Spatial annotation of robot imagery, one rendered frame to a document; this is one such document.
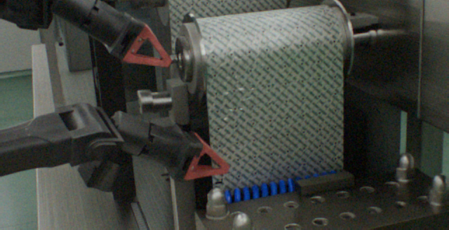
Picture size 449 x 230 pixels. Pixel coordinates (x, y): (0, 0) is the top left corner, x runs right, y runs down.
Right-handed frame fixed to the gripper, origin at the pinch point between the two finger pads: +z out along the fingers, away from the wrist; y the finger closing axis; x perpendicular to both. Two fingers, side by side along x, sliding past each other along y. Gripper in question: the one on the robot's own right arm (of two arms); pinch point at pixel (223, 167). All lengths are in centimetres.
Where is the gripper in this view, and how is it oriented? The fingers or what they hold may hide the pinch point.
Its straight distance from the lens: 102.4
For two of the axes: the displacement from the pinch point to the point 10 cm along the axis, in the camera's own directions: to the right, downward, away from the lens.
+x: 4.2, -9.0, -1.4
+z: 8.6, 3.4, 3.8
